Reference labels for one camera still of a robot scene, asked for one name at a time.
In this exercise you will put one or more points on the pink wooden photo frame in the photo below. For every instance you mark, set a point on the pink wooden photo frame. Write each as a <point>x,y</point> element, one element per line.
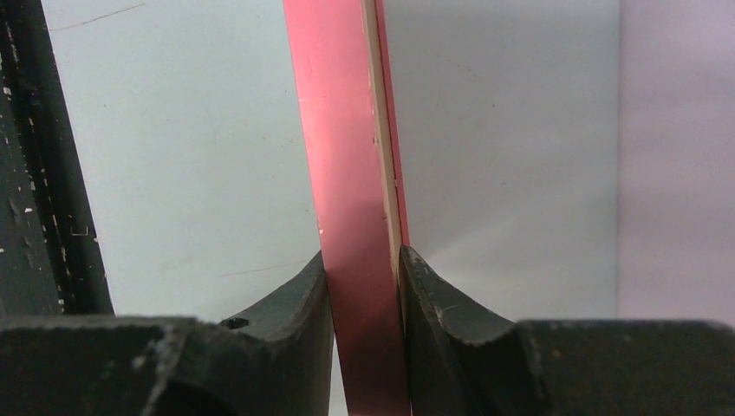
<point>336,88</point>

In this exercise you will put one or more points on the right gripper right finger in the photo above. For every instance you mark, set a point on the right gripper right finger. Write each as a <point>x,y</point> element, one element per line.
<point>463,359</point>

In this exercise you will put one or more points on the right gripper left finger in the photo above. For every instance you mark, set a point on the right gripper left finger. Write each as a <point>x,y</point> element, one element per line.
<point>273,358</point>

